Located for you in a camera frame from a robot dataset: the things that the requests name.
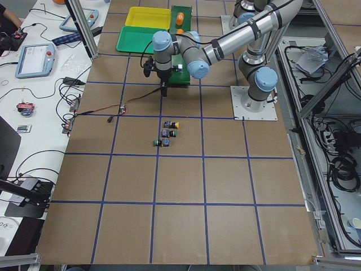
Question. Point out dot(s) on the green plastic tray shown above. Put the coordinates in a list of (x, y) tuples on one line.
[(135, 39)]

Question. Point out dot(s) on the near teach pendant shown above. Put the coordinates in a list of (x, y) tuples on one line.
[(35, 61)]

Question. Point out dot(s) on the green push button middle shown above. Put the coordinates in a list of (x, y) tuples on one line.
[(167, 133)]

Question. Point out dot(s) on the small motor controller board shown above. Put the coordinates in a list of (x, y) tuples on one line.
[(122, 109)]

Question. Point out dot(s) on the green push button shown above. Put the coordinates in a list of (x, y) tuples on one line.
[(162, 142), (167, 133)]

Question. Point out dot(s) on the black power adapter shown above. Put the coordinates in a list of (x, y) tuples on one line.
[(72, 81)]

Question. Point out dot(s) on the yellow push button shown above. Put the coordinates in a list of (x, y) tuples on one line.
[(178, 68), (171, 125)]

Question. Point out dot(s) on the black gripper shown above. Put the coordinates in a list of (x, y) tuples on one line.
[(163, 75)]

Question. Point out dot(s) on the green push button outer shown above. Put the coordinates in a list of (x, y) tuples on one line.
[(162, 142)]

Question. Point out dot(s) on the blue plaid cloth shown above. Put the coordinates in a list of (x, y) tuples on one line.
[(69, 38)]

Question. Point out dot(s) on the yellow plastic tray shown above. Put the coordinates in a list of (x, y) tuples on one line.
[(149, 17)]

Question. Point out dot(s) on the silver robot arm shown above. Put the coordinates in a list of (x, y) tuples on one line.
[(245, 7), (271, 18)]

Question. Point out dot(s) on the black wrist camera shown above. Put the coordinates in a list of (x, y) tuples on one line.
[(148, 66)]

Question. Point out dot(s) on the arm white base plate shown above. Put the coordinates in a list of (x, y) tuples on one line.
[(245, 108), (227, 22)]

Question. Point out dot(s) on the aluminium frame post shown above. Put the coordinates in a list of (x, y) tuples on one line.
[(76, 12)]

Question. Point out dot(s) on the orange cylinder marked 4680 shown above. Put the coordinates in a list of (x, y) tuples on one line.
[(179, 19)]

